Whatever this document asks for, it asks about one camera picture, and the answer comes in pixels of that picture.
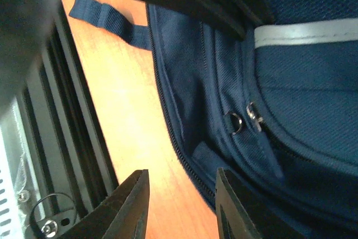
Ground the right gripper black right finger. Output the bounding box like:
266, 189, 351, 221
214, 167, 305, 239

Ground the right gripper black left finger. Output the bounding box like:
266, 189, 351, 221
61, 170, 150, 238

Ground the navy blue student backpack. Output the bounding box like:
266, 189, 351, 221
70, 0, 357, 238

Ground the black aluminium frame base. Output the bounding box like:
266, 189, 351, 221
1, 8, 118, 238

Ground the light blue slotted cable duct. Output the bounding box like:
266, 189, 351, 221
1, 134, 24, 238

